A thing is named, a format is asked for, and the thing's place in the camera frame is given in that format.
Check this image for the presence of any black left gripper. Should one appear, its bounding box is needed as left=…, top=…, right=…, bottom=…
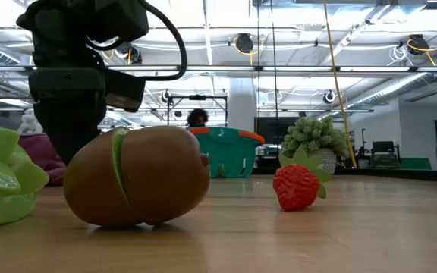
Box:
left=27, top=67, right=108, bottom=166

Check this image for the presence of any brown toy kiwi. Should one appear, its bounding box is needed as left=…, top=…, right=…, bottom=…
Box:
left=61, top=124, right=212, bottom=228

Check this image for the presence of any red toy strawberry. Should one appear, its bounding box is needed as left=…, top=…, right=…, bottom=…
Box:
left=272, top=146, right=333, bottom=212

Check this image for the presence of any purple cloth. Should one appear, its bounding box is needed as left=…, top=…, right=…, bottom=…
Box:
left=17, top=133, right=68, bottom=187

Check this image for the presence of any white figure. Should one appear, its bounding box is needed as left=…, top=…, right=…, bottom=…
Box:
left=17, top=109, right=44, bottom=136

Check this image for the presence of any person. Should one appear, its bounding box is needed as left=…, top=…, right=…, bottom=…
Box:
left=186, top=108, right=209, bottom=128

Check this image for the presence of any teal basket with orange rim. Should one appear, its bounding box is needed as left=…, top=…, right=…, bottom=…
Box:
left=187, top=127, right=266, bottom=179

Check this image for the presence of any ceiling light strip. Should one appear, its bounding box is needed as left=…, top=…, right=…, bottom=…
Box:
left=106, top=64, right=437, bottom=73

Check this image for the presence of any white building column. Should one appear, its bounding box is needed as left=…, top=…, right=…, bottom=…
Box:
left=228, top=77, right=257, bottom=126

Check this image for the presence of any black screen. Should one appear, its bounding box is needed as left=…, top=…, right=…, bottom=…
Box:
left=255, top=116, right=299, bottom=145

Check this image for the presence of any green spiky ball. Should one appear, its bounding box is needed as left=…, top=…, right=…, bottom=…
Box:
left=280, top=115, right=351, bottom=175

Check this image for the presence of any black office chair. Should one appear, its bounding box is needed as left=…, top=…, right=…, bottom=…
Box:
left=369, top=140, right=401, bottom=168

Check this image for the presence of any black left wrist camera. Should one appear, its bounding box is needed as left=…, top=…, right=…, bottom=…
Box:
left=103, top=69, right=146, bottom=113

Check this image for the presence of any black metal gantry frame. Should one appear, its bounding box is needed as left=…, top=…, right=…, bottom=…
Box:
left=166, top=94, right=229, bottom=126

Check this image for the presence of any black left camera cable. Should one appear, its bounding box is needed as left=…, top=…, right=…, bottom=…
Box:
left=85, top=0, right=188, bottom=83

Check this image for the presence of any black hanging cable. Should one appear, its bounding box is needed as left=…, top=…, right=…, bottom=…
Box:
left=269, top=0, right=279, bottom=121
left=256, top=0, right=261, bottom=118

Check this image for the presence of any yellow cable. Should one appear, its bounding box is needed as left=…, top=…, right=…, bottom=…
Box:
left=322, top=0, right=358, bottom=168

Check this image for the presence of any black metal table frame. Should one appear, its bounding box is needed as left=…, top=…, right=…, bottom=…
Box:
left=252, top=166, right=437, bottom=184

